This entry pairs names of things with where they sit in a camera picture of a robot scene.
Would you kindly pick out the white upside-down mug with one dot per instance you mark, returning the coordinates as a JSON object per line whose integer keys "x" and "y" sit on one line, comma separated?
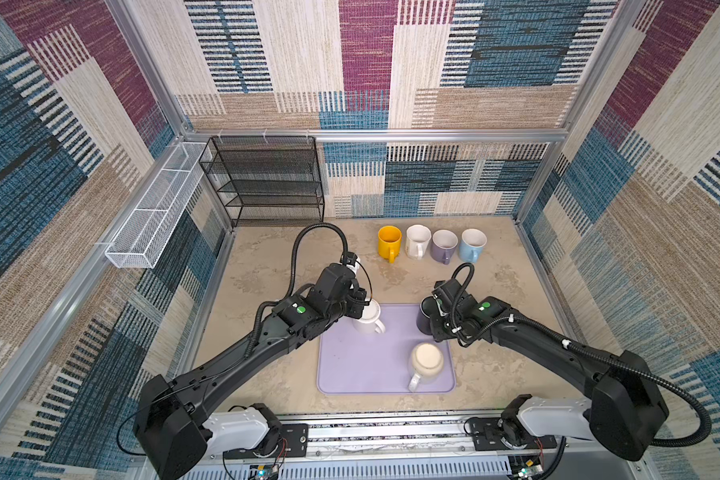
{"x": 370, "y": 320}

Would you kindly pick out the black mesh wire shelf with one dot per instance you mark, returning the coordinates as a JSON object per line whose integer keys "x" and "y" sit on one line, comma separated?
{"x": 266, "y": 180}

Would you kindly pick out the light blue ceramic mug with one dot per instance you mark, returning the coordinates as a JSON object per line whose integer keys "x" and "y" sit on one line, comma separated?
{"x": 472, "y": 244}

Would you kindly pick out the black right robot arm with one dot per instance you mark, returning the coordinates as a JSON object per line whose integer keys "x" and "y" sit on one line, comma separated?
{"x": 622, "y": 407}

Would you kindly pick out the cream upside-down mug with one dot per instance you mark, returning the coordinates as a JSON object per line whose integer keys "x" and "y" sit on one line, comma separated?
{"x": 427, "y": 362}

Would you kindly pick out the lavender silicone mat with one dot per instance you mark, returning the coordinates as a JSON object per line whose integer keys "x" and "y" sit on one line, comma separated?
{"x": 355, "y": 363}

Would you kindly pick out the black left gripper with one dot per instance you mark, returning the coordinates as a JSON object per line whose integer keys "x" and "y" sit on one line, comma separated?
{"x": 357, "y": 296}

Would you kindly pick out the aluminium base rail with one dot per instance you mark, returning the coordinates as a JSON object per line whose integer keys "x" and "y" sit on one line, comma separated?
{"x": 446, "y": 444}

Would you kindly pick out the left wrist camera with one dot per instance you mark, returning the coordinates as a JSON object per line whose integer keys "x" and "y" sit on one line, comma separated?
{"x": 351, "y": 261}

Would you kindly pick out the lavender ceramic mug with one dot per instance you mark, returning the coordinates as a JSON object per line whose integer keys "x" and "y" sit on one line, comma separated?
{"x": 444, "y": 243}

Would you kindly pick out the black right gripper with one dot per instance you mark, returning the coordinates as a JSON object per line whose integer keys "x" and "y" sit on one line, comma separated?
{"x": 438, "y": 332}

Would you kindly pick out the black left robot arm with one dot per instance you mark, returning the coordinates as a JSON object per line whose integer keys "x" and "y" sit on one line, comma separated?
{"x": 172, "y": 421}

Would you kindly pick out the black ceramic mug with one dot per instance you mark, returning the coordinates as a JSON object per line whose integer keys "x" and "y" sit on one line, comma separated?
{"x": 427, "y": 309}

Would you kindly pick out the white wire wall basket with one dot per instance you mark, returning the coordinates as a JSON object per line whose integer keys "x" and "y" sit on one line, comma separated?
{"x": 140, "y": 242}

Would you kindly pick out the white faceted ceramic mug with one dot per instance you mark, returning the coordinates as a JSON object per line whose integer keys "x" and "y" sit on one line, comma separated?
{"x": 418, "y": 238}

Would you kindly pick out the yellow ceramic mug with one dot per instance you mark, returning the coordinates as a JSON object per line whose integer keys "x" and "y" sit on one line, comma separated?
{"x": 389, "y": 243}

